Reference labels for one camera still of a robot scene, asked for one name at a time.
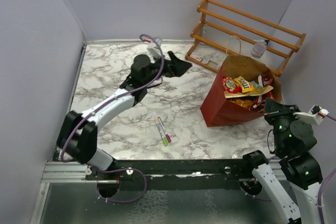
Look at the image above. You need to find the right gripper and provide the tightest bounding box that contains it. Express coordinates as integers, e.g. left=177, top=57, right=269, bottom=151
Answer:
left=263, top=96, right=303, bottom=153

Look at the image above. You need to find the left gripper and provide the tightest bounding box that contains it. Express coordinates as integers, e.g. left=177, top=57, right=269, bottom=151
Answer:
left=142, top=51, right=191, bottom=87

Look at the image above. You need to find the red doritos chip bag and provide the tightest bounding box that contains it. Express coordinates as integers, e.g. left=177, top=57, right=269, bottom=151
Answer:
left=250, top=73, right=275, bottom=113

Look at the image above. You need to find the red brown paper bag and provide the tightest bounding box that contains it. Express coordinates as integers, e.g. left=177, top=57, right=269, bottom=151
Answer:
left=201, top=52, right=282, bottom=127

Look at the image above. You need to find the red cheez-it snack bag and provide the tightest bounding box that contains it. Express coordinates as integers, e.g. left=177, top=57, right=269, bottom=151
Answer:
left=223, top=77, right=242, bottom=93

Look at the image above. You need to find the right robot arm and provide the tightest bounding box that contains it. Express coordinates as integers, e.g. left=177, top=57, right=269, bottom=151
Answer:
left=241, top=98, right=329, bottom=223

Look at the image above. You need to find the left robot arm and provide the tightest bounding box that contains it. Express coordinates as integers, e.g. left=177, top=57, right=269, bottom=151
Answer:
left=57, top=51, right=192, bottom=179

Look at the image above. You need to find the gold foil snack bag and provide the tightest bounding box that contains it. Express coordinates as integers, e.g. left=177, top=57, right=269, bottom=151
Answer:
left=224, top=86, right=274, bottom=99

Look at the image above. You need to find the teal white snack bag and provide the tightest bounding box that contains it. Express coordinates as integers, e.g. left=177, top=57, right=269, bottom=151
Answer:
left=250, top=81, right=263, bottom=89

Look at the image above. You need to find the red white small box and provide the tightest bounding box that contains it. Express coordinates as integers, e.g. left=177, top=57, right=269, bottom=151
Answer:
left=190, top=53, right=203, bottom=61

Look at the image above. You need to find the yellow m&m's packet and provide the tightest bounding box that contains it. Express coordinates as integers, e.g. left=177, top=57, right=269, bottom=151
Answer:
left=234, top=76, right=255, bottom=93

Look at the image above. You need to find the open small cardboard box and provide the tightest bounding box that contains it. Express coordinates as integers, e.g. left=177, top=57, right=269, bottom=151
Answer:
left=205, top=60, right=220, bottom=70

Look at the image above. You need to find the wooden shelf rack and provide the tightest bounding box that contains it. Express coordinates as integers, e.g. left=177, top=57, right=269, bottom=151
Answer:
left=185, top=0, right=306, bottom=76

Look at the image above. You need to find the clear plastic cup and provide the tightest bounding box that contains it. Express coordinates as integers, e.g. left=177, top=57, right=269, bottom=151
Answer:
left=251, top=41, right=267, bottom=58

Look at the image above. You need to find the purple cap marker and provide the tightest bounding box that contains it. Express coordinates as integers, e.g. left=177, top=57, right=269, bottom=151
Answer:
left=158, top=117, right=171, bottom=143

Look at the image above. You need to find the green cap marker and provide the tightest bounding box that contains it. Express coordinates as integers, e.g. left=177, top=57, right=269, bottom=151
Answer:
left=155, top=119, right=168, bottom=146

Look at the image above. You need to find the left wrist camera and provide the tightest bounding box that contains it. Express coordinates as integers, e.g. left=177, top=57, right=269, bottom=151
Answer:
left=147, top=37, right=162, bottom=58

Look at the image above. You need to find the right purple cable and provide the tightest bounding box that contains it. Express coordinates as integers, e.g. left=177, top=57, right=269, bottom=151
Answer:
left=240, top=112, right=336, bottom=224

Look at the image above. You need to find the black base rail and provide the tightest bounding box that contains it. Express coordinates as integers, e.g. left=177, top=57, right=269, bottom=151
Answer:
left=52, top=153, right=279, bottom=190

